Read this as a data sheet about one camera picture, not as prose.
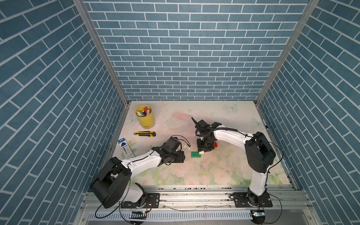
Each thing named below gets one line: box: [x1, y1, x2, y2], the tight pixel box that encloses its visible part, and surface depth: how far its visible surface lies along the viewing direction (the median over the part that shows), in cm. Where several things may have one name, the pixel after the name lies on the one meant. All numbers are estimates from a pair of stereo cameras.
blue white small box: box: [118, 137, 136, 159], surface depth 95 cm
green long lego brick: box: [190, 151, 202, 158], surface depth 91 cm
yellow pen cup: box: [135, 105, 155, 130], surface depth 101 cm
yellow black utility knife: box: [133, 131, 157, 137], surface depth 101 cm
